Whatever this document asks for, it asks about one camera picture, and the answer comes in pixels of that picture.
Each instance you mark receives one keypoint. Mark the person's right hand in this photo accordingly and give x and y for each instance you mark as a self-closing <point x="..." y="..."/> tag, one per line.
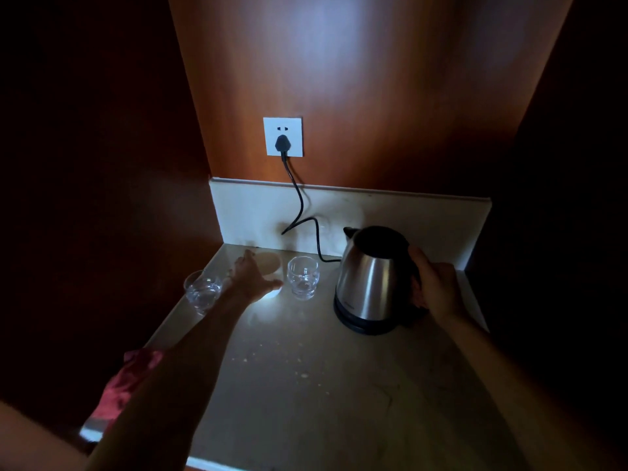
<point x="441" y="291"/>

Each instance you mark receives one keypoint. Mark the red cloth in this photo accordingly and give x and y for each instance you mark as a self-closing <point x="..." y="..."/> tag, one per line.
<point x="122" y="382"/>

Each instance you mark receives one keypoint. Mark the black kettle base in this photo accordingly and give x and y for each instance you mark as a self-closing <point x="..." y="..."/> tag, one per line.
<point x="363" y="326"/>

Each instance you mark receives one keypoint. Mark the white backsplash panel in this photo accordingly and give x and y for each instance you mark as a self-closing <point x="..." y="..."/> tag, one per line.
<point x="245" y="213"/>

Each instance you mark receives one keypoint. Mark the person's left thumb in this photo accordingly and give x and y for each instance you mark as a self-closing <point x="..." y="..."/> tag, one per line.
<point x="273" y="288"/>

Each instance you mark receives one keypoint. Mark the clear drinking glass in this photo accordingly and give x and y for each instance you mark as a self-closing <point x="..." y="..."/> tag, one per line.
<point x="202" y="291"/>
<point x="303" y="277"/>

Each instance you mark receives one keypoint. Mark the person's left forearm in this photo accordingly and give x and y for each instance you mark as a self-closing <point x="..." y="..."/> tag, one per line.
<point x="171" y="387"/>

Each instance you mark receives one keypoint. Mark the white wall outlet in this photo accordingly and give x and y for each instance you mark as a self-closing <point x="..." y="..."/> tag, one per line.
<point x="294" y="129"/>

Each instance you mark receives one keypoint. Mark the black power plug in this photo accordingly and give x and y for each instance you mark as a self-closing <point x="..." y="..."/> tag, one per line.
<point x="283" y="143"/>

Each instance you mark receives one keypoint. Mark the stainless steel electric kettle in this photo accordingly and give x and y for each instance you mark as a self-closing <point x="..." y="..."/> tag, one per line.
<point x="370" y="279"/>

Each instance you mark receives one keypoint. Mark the person's left hand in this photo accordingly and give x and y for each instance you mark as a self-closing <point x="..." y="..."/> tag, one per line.
<point x="250" y="283"/>

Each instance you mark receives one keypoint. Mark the person's right thumb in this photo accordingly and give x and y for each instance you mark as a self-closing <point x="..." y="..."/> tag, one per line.
<point x="420" y="262"/>

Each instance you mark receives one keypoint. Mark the person's right forearm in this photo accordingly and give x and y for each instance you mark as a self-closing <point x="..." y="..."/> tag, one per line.
<point x="515" y="387"/>

